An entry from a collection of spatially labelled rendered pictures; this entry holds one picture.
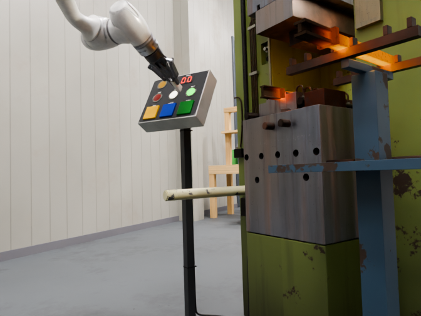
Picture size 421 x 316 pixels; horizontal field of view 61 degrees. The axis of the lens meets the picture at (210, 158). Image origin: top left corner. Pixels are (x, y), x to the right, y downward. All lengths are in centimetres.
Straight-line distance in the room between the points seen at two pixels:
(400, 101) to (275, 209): 54
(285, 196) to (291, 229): 11
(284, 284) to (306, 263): 14
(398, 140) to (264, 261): 63
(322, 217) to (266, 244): 29
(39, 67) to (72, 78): 40
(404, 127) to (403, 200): 23
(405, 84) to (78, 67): 358
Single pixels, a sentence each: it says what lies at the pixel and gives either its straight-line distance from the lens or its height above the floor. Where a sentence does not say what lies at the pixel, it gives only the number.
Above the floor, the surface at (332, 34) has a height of 98.
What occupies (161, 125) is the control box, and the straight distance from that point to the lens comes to 172.
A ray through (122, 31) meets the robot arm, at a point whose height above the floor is 123.
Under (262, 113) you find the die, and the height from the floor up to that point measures 94.
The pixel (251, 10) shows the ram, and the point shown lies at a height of 138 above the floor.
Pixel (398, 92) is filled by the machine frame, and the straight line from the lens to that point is 129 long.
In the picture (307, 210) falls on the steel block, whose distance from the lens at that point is 123.
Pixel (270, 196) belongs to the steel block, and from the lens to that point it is 134.
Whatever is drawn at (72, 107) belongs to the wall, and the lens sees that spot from 415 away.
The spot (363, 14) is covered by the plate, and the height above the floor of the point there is 122.
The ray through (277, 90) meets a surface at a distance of 138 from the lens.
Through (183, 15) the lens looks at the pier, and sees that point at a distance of 594.
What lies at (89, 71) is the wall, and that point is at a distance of 441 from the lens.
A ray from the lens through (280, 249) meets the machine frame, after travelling 133.
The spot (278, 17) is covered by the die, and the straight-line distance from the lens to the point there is 149.
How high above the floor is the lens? 70
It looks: 3 degrees up
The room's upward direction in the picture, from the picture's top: 2 degrees counter-clockwise
